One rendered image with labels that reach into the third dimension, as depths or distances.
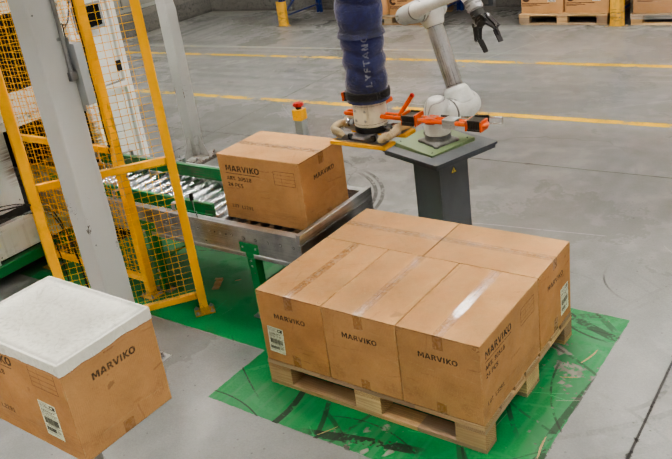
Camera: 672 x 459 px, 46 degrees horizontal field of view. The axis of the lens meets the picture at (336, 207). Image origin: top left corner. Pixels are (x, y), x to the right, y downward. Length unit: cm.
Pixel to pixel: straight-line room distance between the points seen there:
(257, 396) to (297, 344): 38
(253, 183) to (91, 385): 196
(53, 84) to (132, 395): 161
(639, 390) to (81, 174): 282
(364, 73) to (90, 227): 156
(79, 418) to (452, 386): 151
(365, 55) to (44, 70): 149
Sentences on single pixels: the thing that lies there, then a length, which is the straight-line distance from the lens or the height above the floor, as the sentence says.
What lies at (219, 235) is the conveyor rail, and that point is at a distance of 464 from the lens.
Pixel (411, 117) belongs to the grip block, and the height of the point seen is 122.
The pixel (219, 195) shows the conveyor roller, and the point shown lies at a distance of 510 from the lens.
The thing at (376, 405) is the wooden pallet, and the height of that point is 7.
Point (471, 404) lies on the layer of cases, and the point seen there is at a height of 24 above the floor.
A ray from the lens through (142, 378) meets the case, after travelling 302.
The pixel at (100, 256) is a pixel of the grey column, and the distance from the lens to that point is 422.
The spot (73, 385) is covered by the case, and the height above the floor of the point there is 92.
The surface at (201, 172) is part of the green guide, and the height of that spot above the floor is 60.
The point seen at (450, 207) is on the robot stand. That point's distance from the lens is 487.
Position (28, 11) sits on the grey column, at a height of 195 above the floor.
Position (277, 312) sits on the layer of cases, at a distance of 388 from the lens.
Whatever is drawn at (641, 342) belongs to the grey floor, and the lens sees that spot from 431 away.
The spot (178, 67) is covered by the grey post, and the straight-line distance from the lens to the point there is 733.
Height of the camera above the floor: 239
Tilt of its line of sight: 23 degrees down
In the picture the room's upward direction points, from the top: 8 degrees counter-clockwise
